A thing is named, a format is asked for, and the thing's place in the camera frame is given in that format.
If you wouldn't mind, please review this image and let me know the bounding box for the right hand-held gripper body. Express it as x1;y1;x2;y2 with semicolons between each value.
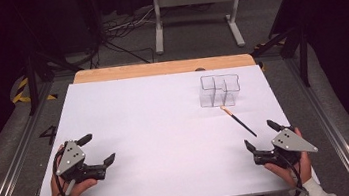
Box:
250;123;321;173

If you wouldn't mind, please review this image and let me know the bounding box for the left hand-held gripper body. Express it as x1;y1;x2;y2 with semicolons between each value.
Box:
52;136;110;187

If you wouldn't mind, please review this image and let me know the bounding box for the black pencil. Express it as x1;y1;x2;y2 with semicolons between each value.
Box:
219;100;259;142

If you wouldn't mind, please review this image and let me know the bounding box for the clear acrylic organizer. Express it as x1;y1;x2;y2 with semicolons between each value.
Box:
196;71;244;111

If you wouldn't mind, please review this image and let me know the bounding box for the person's right hand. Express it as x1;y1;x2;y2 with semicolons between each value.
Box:
259;124;315;191

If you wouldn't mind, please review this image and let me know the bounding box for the person's left hand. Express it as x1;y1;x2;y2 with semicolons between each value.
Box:
44;140;101;196

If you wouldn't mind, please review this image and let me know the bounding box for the white board mat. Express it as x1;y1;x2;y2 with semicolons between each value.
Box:
17;55;322;196

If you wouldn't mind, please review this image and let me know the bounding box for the black metal stand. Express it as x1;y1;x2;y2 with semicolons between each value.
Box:
247;20;314;95

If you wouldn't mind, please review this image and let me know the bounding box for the black tripod stand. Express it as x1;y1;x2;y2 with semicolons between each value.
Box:
20;43;88;117

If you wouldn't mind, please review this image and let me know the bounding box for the black device with red light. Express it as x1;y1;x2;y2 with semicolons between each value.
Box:
75;0;105;42

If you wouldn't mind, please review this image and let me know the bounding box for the right hand-held gripper black cable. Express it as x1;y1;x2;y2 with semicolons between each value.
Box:
275;152;311;196

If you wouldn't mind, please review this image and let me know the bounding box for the bundle of floor cables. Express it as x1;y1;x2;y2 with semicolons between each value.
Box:
82;5;163;72

